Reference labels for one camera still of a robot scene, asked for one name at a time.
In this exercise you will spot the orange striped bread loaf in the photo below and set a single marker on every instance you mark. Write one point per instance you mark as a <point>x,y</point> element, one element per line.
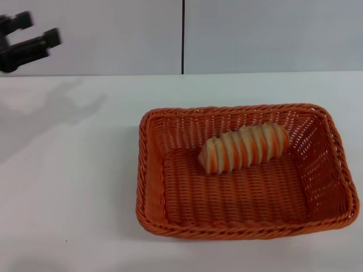
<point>244,148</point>

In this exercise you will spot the orange woven basket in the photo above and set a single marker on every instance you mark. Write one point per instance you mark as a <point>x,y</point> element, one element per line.
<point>244,192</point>

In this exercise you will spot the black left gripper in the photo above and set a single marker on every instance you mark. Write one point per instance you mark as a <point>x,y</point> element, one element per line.
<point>7,56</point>

